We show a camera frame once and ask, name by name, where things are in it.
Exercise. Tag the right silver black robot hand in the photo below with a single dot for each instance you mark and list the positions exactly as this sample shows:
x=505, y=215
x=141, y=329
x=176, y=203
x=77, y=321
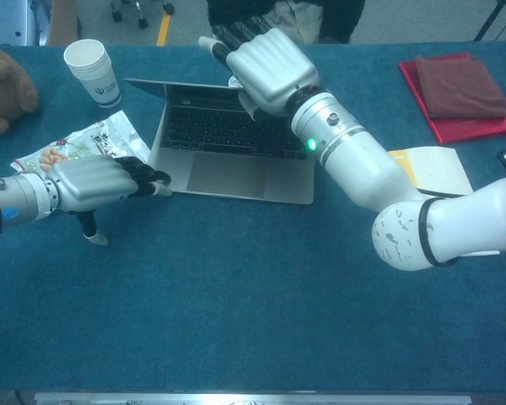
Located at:
x=270, y=67

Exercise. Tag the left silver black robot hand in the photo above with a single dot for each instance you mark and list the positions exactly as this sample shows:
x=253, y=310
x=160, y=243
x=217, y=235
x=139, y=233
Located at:
x=88, y=181

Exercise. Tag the silver laptop with apple logo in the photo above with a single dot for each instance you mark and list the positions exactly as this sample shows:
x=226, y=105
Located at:
x=227, y=177

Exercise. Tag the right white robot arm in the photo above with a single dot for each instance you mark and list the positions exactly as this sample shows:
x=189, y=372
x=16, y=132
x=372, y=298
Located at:
x=362, y=169

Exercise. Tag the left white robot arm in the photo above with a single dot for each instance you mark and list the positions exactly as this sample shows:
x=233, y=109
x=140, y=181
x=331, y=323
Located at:
x=21, y=198

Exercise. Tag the white peanut snack bag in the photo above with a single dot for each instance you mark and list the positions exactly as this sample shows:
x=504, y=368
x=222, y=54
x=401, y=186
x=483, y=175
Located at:
x=105, y=135

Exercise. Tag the seated person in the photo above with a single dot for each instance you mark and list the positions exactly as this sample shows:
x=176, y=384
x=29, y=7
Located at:
x=341, y=17

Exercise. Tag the white paper cup stack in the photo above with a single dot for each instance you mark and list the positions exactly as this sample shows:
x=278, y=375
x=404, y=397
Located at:
x=101, y=80

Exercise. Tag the brown plush toy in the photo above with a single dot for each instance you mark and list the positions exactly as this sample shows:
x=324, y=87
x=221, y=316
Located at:
x=4, y=88

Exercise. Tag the office chair wheel base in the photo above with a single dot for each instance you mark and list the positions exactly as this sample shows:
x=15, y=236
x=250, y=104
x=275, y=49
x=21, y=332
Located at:
x=141, y=14

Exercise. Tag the blue tablecloth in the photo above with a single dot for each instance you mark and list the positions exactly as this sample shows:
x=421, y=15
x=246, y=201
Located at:
x=152, y=316

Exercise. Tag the brown cardboard panel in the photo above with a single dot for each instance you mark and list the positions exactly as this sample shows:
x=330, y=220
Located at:
x=63, y=21

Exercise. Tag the folded brown cloth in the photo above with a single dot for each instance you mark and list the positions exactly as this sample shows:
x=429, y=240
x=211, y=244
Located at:
x=459, y=86

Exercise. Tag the yellow white Lexicon book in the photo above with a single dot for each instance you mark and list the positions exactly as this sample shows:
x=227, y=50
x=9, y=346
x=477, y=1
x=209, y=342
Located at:
x=440, y=169

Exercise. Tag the black tripod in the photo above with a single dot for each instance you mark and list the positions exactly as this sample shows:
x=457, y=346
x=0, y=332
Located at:
x=491, y=21

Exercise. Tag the aluminium frame rail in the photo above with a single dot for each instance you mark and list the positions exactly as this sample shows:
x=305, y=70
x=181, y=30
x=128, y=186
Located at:
x=236, y=399

